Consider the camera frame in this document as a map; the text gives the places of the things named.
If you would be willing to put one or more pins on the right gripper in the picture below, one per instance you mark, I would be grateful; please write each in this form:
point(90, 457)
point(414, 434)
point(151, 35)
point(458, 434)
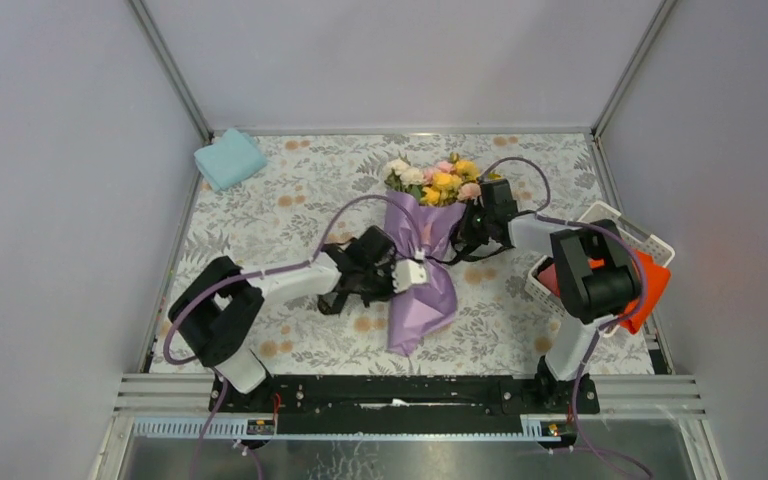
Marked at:
point(464, 234)

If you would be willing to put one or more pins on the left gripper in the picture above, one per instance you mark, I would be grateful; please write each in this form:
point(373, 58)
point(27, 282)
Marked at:
point(387, 292)

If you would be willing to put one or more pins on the pink fake flower stem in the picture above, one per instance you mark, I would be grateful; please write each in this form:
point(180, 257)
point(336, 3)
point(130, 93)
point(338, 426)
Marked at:
point(470, 191)

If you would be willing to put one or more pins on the yellow fake flower stem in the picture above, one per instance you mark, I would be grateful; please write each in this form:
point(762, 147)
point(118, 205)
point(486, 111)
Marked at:
point(450, 179)

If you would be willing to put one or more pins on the pink purple wrapping paper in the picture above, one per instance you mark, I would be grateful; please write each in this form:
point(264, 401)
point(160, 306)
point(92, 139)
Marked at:
point(425, 299)

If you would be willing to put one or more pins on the white fake flower stem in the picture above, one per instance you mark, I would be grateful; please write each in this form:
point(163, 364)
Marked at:
point(401, 176)

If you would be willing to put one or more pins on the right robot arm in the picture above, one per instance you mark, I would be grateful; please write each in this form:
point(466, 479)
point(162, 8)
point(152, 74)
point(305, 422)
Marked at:
point(597, 274)

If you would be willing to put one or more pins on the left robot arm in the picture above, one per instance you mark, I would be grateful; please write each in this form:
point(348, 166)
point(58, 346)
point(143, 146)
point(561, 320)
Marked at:
point(216, 312)

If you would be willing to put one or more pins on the floral tablecloth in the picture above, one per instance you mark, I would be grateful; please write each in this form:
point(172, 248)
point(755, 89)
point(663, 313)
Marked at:
point(329, 187)

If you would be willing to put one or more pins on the pink cloth in basket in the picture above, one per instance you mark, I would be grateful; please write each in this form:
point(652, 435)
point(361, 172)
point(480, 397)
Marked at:
point(547, 277)

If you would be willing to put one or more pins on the light blue folded towel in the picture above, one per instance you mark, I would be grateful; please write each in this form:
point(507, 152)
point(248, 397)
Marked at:
point(229, 160)

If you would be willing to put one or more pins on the white plastic basket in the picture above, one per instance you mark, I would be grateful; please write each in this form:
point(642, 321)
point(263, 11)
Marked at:
point(631, 233)

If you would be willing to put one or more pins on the orange cloth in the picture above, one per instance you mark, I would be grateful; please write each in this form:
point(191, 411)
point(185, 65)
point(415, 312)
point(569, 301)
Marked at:
point(657, 278)

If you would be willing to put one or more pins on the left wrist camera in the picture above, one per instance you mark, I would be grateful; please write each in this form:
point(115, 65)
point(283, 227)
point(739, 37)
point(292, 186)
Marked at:
point(408, 273)

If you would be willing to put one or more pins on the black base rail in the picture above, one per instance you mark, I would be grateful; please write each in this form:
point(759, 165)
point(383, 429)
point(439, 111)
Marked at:
point(356, 404)

